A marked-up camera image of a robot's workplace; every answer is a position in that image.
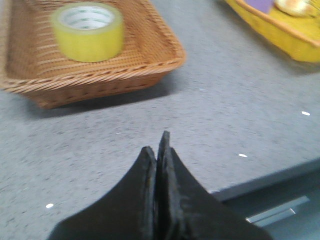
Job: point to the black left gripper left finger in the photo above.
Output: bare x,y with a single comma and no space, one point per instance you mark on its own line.
126,212

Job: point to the yellow wicker basket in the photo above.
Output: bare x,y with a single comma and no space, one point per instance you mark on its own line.
294,43

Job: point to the yellow tape roll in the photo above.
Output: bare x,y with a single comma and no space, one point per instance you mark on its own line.
88,31

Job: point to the beige tape roll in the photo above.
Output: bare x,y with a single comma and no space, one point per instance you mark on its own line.
295,8

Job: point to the purple foam block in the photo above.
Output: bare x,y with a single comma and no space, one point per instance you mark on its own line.
264,6

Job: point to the brown wicker basket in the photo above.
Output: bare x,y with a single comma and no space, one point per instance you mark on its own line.
31,64

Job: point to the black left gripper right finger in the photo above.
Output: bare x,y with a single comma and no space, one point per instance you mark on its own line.
186,211

